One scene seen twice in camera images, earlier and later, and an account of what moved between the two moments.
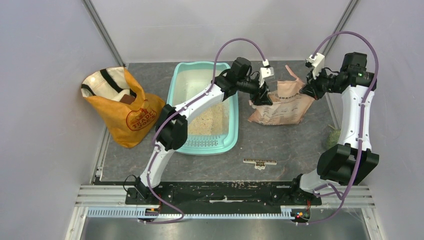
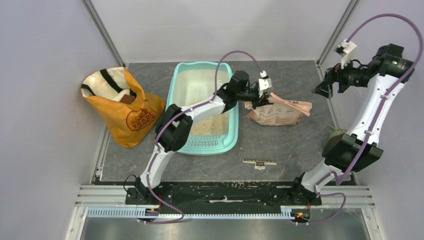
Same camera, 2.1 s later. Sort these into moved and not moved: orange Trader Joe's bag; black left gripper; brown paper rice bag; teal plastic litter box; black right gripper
Moved: black right gripper; brown paper rice bag
Not moved: teal plastic litter box; black left gripper; orange Trader Joe's bag
